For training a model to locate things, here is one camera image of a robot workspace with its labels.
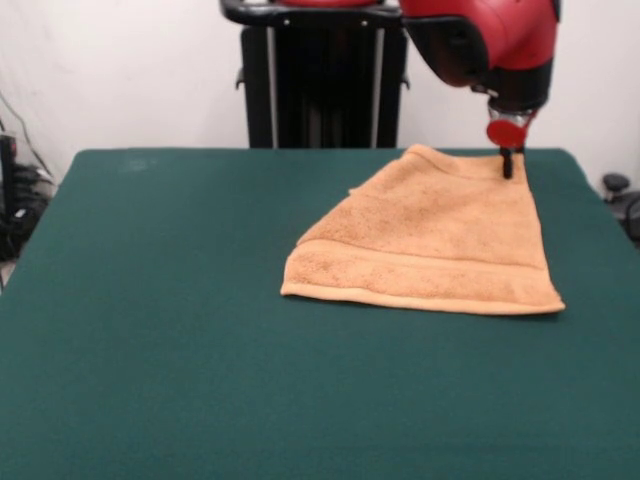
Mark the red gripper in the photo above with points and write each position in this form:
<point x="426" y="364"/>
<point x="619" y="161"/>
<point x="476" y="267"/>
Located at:
<point x="506" y="132"/>

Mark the tan terry towel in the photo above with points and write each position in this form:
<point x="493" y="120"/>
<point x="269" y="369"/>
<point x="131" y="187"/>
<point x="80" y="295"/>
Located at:
<point x="430" y="240"/>

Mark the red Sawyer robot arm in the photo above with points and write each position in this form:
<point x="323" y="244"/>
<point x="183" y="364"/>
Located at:
<point x="480" y="40"/>

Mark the dark green table cloth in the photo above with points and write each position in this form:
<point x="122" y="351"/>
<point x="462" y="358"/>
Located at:
<point x="125" y="325"/>

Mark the black electronics box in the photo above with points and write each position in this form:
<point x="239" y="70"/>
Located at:
<point x="7" y="165"/>

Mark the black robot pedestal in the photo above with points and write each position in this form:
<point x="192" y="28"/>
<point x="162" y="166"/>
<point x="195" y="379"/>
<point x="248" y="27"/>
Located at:
<point x="325" y="90"/>

